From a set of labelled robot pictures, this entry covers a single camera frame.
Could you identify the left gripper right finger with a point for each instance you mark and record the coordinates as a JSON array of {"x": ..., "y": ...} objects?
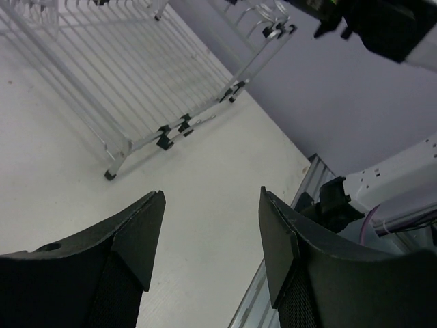
[{"x": 338, "y": 283}]

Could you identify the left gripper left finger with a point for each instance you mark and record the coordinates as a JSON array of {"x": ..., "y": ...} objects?
[{"x": 94, "y": 278}]

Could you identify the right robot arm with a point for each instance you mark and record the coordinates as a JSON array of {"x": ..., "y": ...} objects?
[{"x": 378, "y": 126}]

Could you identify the metal dish rack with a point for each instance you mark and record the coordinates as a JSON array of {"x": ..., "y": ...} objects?
[{"x": 134, "y": 71}]

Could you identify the aluminium mounting rail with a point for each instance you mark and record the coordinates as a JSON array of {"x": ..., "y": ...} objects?
[{"x": 256, "y": 307}]

